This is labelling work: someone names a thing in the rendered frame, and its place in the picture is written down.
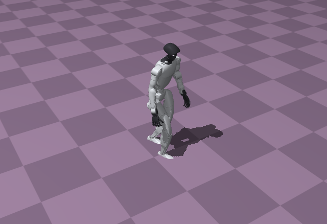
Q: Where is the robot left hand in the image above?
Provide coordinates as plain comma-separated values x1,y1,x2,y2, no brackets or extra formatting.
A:
181,90,190,108

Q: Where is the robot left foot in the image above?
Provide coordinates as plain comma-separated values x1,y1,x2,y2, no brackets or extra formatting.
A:
147,136,161,144

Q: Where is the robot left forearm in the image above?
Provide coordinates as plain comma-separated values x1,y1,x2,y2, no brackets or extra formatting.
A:
175,75,185,94

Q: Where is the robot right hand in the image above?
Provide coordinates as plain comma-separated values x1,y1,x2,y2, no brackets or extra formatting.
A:
152,109,164,127

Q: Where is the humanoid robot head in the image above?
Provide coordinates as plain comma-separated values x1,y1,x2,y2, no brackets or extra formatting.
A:
161,43,180,65

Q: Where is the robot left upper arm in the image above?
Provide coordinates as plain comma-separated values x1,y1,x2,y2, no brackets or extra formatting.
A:
173,55,181,79

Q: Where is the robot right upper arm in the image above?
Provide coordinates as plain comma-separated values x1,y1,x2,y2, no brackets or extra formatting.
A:
148,65,162,94

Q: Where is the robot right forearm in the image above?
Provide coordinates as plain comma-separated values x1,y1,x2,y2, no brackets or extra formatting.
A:
149,89,157,114

